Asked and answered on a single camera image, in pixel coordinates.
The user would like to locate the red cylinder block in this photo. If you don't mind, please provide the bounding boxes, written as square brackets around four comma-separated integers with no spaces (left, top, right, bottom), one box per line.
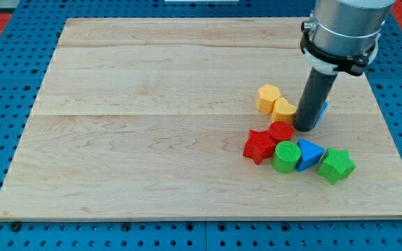
[268,121,294,144]

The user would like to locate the blue block behind pusher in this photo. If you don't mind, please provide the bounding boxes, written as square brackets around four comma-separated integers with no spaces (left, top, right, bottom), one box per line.
[313,102,328,128]

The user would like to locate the green star block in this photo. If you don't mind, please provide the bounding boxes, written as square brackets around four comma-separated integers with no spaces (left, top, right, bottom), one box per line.
[318,148,356,185]

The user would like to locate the yellow hexagon block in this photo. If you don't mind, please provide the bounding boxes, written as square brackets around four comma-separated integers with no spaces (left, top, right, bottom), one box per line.
[255,84,281,114]

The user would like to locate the green cylinder block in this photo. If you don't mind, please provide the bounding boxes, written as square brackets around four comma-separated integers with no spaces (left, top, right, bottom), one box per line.
[271,141,301,174]

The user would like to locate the light wooden board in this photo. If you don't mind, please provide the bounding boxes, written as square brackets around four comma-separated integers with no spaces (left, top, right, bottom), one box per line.
[0,18,402,222]

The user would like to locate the red star block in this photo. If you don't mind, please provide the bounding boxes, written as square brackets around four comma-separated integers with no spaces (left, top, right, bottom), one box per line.
[243,130,276,165]

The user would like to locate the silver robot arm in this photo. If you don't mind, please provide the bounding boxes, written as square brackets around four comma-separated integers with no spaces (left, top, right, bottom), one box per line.
[293,0,395,132]

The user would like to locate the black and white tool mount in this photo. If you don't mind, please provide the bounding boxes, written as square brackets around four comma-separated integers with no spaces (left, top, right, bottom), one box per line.
[299,33,380,76]

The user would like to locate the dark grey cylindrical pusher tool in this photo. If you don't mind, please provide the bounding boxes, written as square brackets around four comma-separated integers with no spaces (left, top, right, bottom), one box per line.
[293,68,337,132]

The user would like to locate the yellow heart block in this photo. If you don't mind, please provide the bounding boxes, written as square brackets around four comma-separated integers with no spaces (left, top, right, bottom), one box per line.
[271,98,297,125]

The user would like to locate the blue triangle block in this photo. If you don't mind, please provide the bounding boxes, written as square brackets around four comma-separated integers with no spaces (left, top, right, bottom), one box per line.
[296,139,326,172]

